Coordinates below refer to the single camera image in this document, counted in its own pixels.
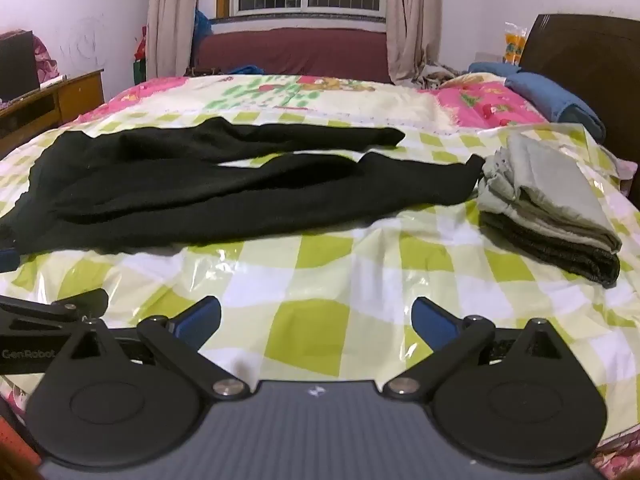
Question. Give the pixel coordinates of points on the folded light grey pants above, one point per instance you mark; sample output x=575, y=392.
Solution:
x=550, y=185

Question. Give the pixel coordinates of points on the pink floral cloth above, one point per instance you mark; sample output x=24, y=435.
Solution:
x=46, y=62

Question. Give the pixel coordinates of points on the grey crumpled clothes pile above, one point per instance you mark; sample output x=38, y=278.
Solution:
x=436, y=74

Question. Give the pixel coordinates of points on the wooden desk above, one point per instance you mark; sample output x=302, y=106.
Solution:
x=60, y=102

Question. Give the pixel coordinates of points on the black box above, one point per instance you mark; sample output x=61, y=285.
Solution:
x=17, y=62

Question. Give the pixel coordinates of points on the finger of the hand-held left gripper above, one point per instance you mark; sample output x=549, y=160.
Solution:
x=55, y=306
x=7, y=260

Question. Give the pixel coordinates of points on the green checkered plastic sheet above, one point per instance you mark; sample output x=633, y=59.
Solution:
x=325, y=280

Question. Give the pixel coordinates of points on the pale pink cloth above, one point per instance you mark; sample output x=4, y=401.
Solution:
x=628, y=170

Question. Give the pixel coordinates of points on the maroon covered sofa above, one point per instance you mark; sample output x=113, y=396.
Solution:
x=290, y=52

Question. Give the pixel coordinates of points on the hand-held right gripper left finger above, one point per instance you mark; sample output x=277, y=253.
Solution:
x=200, y=317

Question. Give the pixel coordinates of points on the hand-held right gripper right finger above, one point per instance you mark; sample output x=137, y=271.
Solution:
x=435, y=322

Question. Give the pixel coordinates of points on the black pants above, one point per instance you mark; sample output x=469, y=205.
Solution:
x=200, y=195

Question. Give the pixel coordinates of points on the folded dark grey pants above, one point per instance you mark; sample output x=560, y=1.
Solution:
x=560, y=255

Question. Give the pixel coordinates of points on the beige curtain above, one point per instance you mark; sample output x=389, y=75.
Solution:
x=412, y=15
x=170, y=15

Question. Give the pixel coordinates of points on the small blue cloth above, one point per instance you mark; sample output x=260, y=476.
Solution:
x=245, y=69

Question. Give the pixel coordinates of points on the blue plastic bag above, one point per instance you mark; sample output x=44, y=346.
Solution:
x=201, y=27

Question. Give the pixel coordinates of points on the dark wooden headboard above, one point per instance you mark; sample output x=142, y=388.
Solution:
x=590, y=55

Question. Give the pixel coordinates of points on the orange snack package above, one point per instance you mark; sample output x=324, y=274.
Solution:
x=515, y=45

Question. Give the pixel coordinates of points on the blue pillow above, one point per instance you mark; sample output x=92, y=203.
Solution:
x=555, y=92

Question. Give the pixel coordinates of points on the red object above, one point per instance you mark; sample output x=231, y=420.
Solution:
x=12, y=435

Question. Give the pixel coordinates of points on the red and green bag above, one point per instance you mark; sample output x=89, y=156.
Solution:
x=141, y=52

